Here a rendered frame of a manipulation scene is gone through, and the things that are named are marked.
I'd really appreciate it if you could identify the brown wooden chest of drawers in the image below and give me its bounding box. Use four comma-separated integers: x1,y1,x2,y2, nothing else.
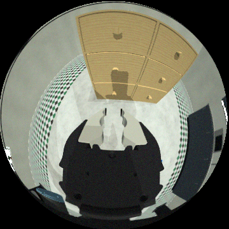
76,10,198,101

